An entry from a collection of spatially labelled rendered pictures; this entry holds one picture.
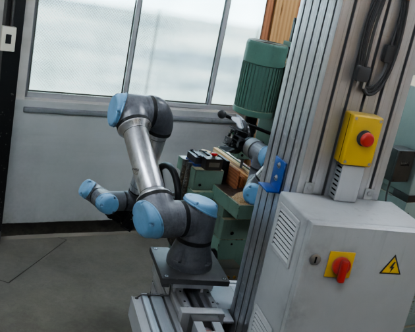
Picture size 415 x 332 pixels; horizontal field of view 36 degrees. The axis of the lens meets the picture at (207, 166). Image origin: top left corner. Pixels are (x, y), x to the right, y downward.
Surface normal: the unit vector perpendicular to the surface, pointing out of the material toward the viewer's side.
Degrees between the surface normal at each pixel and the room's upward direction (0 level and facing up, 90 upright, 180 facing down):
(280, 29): 87
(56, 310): 0
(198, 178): 90
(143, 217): 95
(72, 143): 90
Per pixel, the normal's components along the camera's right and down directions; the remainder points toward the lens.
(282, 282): -0.95, -0.10
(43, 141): 0.49, 0.34
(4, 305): 0.19, -0.94
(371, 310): 0.28, 0.32
